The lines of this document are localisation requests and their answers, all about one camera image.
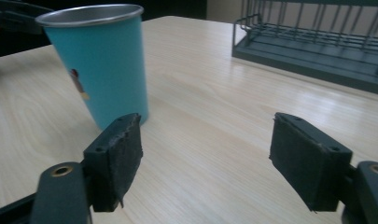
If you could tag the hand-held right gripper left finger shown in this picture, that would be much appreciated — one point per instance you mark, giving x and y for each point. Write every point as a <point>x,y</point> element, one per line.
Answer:
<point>115,161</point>

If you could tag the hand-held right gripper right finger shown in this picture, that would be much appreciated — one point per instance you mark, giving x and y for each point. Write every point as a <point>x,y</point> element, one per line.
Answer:
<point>308,161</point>

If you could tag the teal metal cup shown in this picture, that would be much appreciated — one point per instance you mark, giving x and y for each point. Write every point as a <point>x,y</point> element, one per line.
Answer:
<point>109,62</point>

